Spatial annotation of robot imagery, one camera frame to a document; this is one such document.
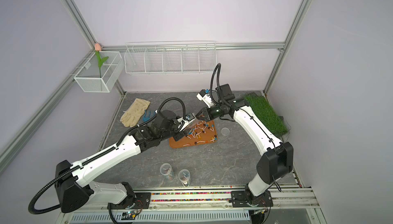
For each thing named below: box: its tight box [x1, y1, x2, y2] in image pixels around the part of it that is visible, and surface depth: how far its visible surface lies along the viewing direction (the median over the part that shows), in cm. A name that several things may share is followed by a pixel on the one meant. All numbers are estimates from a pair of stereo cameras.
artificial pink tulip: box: [94, 42, 109, 79], surface depth 92 cm
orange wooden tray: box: [168, 119, 218, 149], surface depth 97 cm
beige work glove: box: [119, 98, 151, 128], surface depth 110 cm
